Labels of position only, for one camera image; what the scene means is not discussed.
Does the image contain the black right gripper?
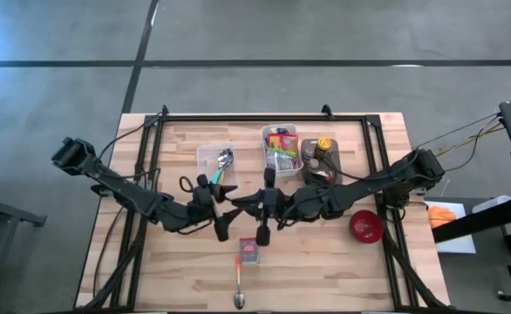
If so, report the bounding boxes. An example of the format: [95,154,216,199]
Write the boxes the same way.
[231,167,283,246]

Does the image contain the red bowl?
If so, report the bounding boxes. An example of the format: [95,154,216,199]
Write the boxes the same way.
[349,209,385,244]

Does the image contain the orange object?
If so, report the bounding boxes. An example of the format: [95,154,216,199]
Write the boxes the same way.
[426,205,457,229]

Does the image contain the grey translucent bin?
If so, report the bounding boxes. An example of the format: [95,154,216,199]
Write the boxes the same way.
[300,138,344,188]

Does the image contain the white paper sheet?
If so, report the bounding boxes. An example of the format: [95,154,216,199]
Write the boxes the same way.
[424,200,477,255]

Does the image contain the white plastic bin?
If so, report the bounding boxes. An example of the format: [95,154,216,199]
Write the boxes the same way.
[260,123,304,178]

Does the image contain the black metal stand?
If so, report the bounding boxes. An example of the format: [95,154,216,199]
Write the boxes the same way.
[0,190,47,229]

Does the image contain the black aluminium table frame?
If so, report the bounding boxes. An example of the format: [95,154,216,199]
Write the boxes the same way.
[78,104,453,313]

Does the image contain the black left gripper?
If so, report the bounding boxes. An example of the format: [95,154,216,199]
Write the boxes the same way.
[192,174,244,243]

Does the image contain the black left camera cable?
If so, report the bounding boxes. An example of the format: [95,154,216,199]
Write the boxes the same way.
[179,175,197,194]

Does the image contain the red-lidded spice tin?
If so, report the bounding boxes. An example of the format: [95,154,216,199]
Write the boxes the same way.
[239,236,261,266]

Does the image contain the yellow-lid glass jar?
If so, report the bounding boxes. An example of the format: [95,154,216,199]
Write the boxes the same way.
[314,136,333,160]

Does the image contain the side table cable bundle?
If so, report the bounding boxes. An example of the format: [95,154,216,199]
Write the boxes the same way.
[414,112,508,172]

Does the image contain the plain silver spoon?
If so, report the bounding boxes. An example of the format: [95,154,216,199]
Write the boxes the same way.
[217,147,235,174]

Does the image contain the long black cable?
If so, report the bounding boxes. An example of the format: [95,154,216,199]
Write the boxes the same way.
[97,112,164,161]

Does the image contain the clear plastic container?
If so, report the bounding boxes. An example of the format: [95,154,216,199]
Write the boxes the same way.
[195,141,239,188]

